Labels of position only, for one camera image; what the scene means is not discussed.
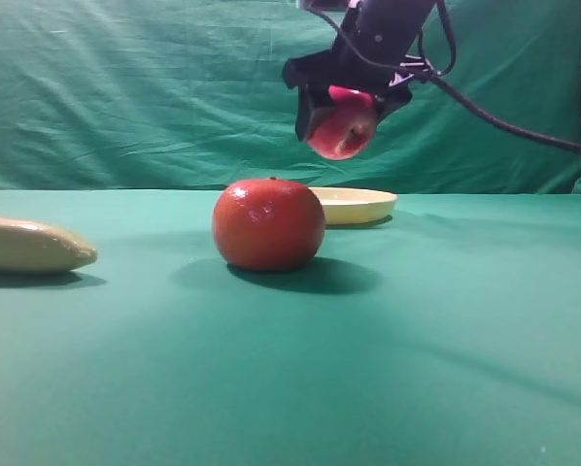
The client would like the red apple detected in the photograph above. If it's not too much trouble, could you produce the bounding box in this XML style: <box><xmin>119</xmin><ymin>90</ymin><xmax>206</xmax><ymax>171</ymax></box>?
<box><xmin>307</xmin><ymin>85</ymin><xmax>378</xmax><ymax>160</ymax></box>

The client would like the yellow plate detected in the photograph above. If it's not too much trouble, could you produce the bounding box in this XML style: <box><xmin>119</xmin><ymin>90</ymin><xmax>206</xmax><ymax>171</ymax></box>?
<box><xmin>311</xmin><ymin>186</ymin><xmax>398</xmax><ymax>226</ymax></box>

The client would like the black cable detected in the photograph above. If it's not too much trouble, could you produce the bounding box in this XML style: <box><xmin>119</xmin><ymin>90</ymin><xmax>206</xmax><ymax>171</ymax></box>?
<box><xmin>299</xmin><ymin>0</ymin><xmax>581</xmax><ymax>160</ymax></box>

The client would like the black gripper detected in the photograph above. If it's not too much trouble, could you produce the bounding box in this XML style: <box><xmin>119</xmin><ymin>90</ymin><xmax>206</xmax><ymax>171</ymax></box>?
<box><xmin>282</xmin><ymin>0</ymin><xmax>436</xmax><ymax>142</ymax></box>

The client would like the yellow banana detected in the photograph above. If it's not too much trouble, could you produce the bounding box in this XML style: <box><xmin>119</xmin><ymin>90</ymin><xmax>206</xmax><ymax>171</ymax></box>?
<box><xmin>0</xmin><ymin>216</ymin><xmax>98</xmax><ymax>274</ymax></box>

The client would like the green backdrop cloth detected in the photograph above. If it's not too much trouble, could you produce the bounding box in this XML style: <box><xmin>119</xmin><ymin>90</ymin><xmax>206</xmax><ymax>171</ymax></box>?
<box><xmin>0</xmin><ymin>1</ymin><xmax>581</xmax><ymax>194</ymax></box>

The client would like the green table cloth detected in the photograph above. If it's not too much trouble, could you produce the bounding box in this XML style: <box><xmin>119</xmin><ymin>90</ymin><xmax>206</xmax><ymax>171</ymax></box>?
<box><xmin>0</xmin><ymin>190</ymin><xmax>581</xmax><ymax>465</ymax></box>

